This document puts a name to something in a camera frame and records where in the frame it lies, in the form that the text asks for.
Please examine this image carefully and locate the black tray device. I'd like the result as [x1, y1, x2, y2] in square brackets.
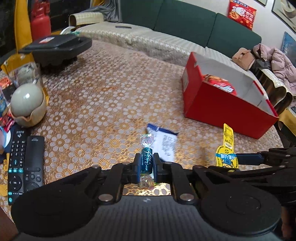
[19, 34, 92, 67]

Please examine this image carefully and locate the framed wall picture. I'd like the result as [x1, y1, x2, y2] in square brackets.
[272, 0, 295, 29]

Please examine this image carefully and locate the yellow minion pouch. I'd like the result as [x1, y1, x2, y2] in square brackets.
[215, 124, 239, 169]

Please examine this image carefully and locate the grey ball in bowl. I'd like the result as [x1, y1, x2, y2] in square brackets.
[10, 83, 47, 128]

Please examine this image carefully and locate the red snack bag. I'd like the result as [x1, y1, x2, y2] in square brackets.
[203, 74, 237, 96]

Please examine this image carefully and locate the pink jacket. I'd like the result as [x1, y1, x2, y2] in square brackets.
[252, 43, 295, 96]

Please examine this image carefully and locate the yellow giraffe statue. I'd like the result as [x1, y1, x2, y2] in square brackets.
[14, 0, 32, 53]

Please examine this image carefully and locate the beige handbag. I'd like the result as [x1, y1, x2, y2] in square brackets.
[232, 48, 255, 71]

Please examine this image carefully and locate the phone on sofa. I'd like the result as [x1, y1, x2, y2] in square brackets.
[115, 26, 132, 29]

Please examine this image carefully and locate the blue white snack packet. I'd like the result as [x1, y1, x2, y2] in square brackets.
[147, 123, 178, 162]

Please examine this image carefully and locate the red printed cushion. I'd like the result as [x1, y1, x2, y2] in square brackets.
[228, 0, 256, 30]

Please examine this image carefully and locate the teal candy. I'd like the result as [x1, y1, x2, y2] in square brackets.
[139, 133, 154, 190]

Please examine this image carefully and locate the clear glass jar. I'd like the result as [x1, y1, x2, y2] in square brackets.
[1, 53, 49, 104]

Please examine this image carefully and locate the green sofa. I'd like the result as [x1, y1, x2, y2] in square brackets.
[69, 0, 263, 68]

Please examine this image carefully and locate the black remote with buttons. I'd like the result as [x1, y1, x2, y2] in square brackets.
[8, 127, 30, 206]

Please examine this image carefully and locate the red cardboard box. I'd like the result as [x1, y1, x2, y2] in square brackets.
[182, 52, 278, 139]

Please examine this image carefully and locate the slim black remote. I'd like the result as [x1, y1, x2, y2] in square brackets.
[23, 136, 45, 193]

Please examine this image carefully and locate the grey curtain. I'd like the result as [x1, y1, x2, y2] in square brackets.
[82, 0, 122, 23]

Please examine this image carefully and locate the red water bottle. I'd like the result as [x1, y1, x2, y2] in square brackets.
[31, 1, 51, 41]

